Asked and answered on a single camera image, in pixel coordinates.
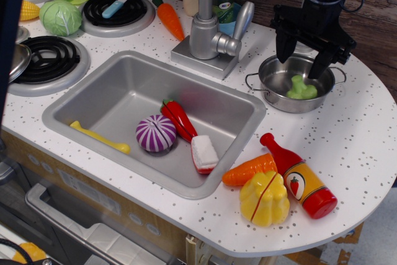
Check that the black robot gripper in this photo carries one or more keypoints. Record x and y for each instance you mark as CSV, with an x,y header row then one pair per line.
x,y
316,27

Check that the green toy broccoli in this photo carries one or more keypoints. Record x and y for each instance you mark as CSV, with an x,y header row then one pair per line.
x,y
300,90

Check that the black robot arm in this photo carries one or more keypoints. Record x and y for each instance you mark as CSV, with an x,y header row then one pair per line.
x,y
316,25

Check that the stainless steel pot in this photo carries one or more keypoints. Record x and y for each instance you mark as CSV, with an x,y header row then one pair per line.
x,y
287,87

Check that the silver pot lid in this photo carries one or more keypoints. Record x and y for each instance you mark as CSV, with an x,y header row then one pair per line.
x,y
21,59

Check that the green toy can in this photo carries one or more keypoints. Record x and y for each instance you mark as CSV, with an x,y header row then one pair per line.
x,y
224,4

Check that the silver toy faucet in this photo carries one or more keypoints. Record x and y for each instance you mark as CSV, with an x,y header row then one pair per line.
x,y
207,49

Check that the red yellow hot sauce bottle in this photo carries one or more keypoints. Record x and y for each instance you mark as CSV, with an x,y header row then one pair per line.
x,y
312,194

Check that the orange toy carrot front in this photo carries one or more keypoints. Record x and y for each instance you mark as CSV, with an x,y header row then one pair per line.
x,y
240,175

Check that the orange toy carrot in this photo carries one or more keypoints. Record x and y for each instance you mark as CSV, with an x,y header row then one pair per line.
x,y
169,18
240,175

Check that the orange toy carrot back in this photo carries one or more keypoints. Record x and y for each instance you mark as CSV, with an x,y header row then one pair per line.
x,y
169,18

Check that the white red toy cake slice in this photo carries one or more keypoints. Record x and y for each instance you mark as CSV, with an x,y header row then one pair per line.
x,y
204,155

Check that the red toy chili pepper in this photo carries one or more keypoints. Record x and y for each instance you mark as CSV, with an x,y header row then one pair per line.
x,y
174,111

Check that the grey toy sink basin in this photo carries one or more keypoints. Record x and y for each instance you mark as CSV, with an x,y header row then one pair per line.
x,y
113,109

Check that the yellow toy bell pepper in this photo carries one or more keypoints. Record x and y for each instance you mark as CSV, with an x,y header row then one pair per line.
x,y
264,199

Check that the purple striped toy onion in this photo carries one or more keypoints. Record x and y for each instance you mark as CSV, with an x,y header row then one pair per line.
x,y
155,133

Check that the middle back stove burner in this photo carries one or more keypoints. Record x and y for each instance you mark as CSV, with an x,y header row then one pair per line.
x,y
133,17

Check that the yellow toy bone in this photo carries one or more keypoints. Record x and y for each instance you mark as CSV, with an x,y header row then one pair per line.
x,y
123,147

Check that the green toy cabbage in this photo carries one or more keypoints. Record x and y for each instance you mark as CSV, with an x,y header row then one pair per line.
x,y
60,18

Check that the front left stove burner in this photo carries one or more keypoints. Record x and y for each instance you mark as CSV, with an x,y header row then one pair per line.
x,y
56,64

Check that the yellow toy corn cob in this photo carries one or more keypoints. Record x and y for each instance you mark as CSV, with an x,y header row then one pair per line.
x,y
28,11

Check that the silver stove knob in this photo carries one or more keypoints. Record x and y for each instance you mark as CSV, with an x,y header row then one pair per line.
x,y
22,34

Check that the yellow object bottom left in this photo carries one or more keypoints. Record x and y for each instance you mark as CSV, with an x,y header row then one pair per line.
x,y
32,250

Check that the blue handled toy knife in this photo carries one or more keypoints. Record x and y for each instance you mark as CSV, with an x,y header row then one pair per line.
x,y
113,8

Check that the grey oven door handle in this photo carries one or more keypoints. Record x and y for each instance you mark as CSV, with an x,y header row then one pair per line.
x,y
99,239

